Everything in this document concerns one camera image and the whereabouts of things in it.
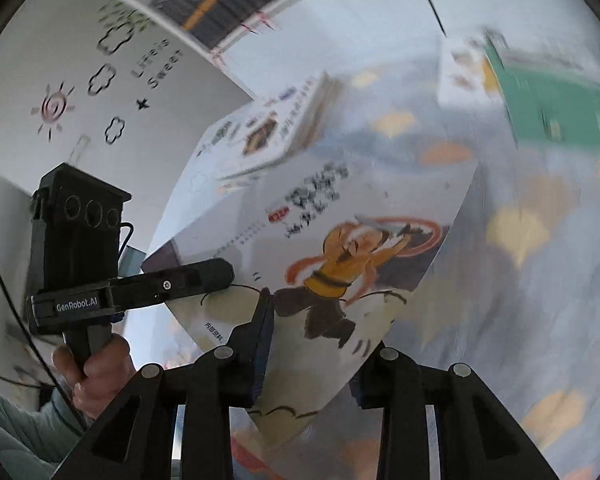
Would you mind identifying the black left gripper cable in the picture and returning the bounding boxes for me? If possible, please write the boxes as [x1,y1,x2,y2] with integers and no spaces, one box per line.
[0,220,88,433]

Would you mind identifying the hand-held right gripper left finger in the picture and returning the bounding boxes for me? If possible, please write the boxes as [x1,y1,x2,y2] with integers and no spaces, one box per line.
[52,287,276,480]

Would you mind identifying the white bookshelf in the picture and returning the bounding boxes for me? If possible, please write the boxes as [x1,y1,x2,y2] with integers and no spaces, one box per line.
[60,0,411,101]

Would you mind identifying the pile of books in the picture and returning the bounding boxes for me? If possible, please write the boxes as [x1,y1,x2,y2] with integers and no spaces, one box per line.
[215,80,343,196]

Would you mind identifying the green book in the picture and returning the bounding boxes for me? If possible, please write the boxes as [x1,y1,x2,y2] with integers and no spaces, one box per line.
[482,30,600,156]

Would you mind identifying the white book leaping monk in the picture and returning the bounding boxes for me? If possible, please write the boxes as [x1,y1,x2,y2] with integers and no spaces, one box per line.
[142,152,478,453]

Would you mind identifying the ginkgo pattern tablecloth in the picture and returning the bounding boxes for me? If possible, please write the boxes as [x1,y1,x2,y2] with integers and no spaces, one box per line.
[150,35,600,480]

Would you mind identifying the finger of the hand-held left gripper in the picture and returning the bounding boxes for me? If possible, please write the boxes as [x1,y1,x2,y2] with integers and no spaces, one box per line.
[111,258,236,309]

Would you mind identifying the white cartoon book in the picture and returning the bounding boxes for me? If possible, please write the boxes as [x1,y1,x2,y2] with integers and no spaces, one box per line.
[437,35,503,108]

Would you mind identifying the black wall stickers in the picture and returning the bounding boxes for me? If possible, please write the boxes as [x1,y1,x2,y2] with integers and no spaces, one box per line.
[30,0,186,146]

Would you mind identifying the white book brown-robed figure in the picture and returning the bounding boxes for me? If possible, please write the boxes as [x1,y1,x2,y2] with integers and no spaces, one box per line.
[195,72,341,183]

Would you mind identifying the person's left hand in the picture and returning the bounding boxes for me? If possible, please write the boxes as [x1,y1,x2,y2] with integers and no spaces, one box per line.
[52,334,137,420]

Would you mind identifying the person's left forearm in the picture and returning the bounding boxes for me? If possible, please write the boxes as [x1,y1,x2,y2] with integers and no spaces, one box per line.
[0,384,88,480]

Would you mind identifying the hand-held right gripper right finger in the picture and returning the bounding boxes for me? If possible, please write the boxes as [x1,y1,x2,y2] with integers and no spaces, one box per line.
[352,344,561,480]

